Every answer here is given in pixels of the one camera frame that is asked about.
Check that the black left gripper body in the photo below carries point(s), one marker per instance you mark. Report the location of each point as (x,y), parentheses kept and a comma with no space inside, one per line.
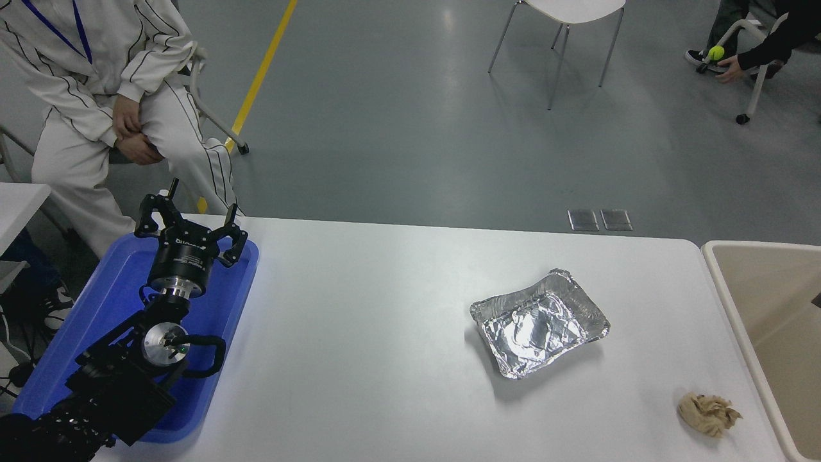
(183,260)

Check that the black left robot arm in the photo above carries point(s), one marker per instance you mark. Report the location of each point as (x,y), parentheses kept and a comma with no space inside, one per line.
(115,385)

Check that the person's right hand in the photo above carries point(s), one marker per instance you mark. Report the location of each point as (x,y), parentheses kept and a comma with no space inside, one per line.
(138,151)

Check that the person's left hand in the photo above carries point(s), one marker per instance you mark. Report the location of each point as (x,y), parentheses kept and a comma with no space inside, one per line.
(126,119)

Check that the person's hand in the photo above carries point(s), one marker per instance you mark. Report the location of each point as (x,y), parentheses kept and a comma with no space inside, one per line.
(731,67)

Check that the grey office chair with armrests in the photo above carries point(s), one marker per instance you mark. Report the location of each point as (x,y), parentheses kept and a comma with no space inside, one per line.
(244,149)

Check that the blue plastic tray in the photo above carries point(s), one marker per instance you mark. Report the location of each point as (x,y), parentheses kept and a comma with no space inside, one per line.
(96,308)

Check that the person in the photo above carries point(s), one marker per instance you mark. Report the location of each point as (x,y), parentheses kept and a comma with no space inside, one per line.
(779,42)
(32,263)
(77,58)

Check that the white side table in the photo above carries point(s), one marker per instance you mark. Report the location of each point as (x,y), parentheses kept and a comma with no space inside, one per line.
(19,205)

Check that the silver foil tray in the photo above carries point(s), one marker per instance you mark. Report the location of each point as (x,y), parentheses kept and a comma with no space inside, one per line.
(539,324)

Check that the metal floor socket plate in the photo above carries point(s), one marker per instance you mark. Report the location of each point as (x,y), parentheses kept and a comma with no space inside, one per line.
(617,220)
(584,221)

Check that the white chair with metal legs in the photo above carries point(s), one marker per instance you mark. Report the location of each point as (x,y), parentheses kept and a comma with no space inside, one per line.
(577,8)

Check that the crumpled tan paper ball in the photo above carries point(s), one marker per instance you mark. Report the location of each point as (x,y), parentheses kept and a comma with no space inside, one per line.
(705,414)

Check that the small green ball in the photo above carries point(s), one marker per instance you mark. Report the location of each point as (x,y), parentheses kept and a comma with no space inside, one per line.
(716,52)

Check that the large pale bin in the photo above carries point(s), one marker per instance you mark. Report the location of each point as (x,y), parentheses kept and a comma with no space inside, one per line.
(770,308)

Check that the white-framed chair with casters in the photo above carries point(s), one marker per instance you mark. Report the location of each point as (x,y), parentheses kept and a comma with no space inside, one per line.
(760,83)

